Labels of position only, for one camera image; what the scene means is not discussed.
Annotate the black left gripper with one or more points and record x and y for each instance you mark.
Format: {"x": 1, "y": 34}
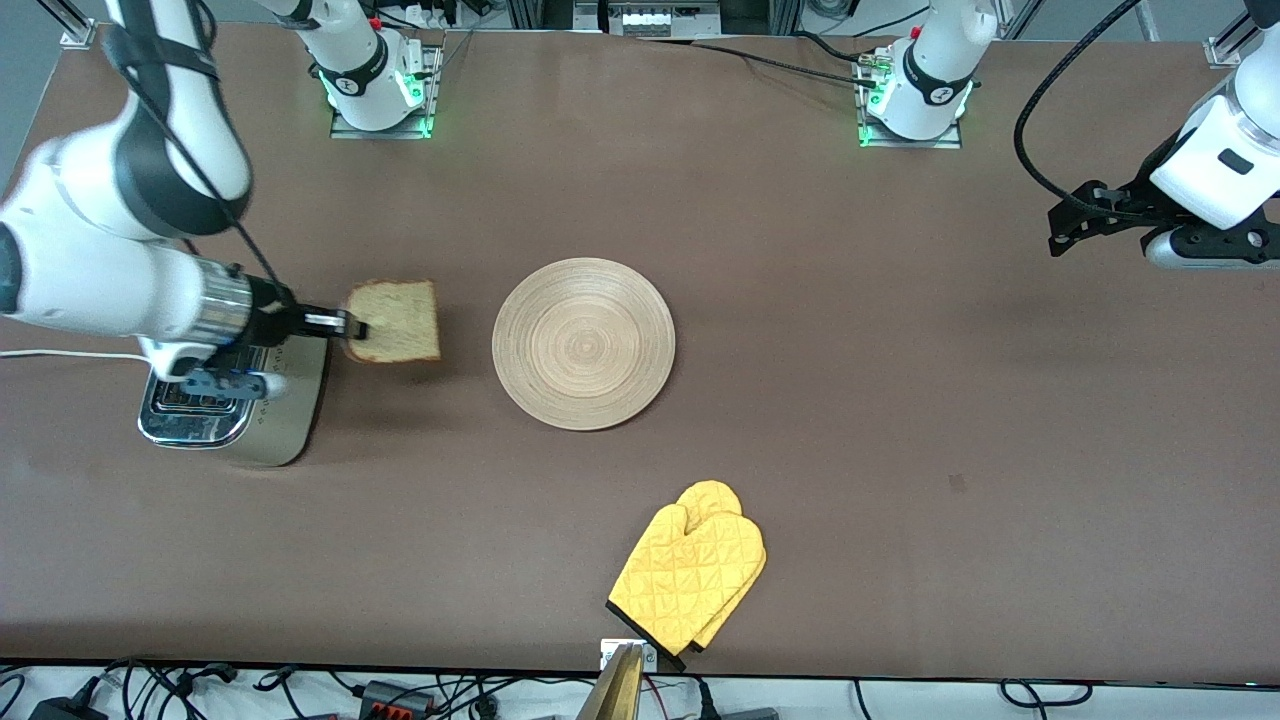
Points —
{"x": 1138, "y": 198}

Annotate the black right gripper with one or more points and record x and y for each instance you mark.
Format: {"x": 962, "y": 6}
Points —
{"x": 272, "y": 309}

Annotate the slice of bread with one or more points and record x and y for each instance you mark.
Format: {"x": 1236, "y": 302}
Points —
{"x": 400, "y": 320}

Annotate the round wooden plate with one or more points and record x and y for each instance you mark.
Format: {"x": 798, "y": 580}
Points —
{"x": 585, "y": 345}

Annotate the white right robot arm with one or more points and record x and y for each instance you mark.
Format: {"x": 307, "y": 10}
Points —
{"x": 80, "y": 270}

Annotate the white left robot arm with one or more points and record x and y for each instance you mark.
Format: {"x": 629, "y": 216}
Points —
{"x": 930, "y": 70}

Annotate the silver two-slot toaster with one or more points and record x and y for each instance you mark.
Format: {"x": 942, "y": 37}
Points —
{"x": 290, "y": 420}

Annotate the red and black adapter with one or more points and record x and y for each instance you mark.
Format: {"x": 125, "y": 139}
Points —
{"x": 395, "y": 697}

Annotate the yellow quilted oven mitt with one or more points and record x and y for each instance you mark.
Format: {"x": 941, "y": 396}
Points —
{"x": 685, "y": 580}
{"x": 712, "y": 495}

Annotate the white power strip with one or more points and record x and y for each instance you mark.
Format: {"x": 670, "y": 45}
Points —
{"x": 650, "y": 20}

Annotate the black power adapter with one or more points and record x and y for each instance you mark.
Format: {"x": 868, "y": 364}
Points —
{"x": 60, "y": 712}

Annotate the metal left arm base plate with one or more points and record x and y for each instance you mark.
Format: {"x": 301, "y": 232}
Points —
{"x": 950, "y": 143}

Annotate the aluminium corner bracket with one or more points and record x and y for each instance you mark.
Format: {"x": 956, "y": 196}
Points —
{"x": 1222, "y": 52}
{"x": 78, "y": 38}

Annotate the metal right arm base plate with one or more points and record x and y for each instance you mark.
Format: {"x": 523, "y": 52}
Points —
{"x": 436, "y": 100}

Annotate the white table edge bracket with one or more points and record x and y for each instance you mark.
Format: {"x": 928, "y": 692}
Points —
{"x": 606, "y": 655}

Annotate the gold camera stand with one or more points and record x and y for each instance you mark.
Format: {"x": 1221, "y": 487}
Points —
{"x": 618, "y": 690}

